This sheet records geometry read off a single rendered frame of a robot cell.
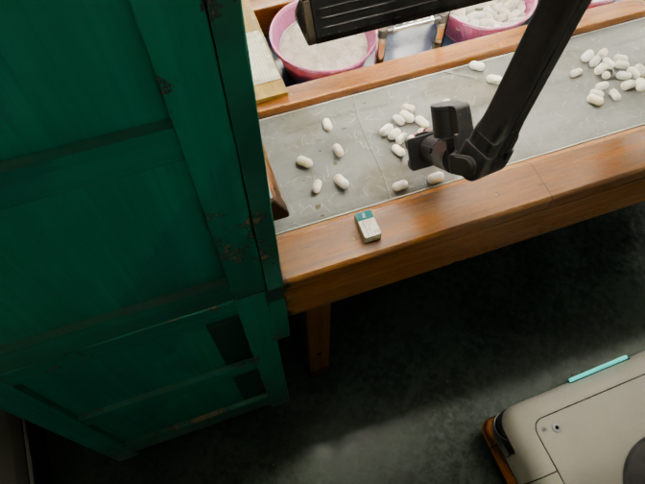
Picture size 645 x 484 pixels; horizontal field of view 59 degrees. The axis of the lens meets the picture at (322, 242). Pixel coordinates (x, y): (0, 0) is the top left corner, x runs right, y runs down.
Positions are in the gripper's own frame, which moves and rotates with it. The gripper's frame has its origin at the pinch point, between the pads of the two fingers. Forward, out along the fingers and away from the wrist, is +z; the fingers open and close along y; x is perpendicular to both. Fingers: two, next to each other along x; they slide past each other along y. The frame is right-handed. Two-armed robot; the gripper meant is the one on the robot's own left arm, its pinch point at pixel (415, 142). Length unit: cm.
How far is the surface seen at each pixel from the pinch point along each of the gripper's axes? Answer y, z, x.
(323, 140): 17.3, 10.3, -3.4
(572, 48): -50, 17, -8
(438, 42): -17.4, 20.9, -16.7
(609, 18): -62, 18, -12
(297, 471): 45, 18, 88
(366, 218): 16.6, -10.9, 9.3
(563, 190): -25.0, -13.6, 14.9
